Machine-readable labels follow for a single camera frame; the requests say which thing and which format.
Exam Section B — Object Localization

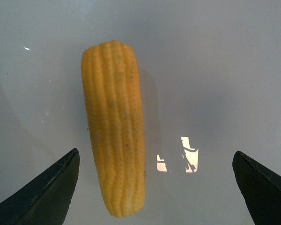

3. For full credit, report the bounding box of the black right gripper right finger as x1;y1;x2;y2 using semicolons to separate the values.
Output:
232;151;281;225

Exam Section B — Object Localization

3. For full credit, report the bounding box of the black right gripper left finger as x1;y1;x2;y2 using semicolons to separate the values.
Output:
0;149;80;225

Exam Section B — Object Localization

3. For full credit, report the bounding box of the yellow corn cob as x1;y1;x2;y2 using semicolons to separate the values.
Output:
81;40;146;218

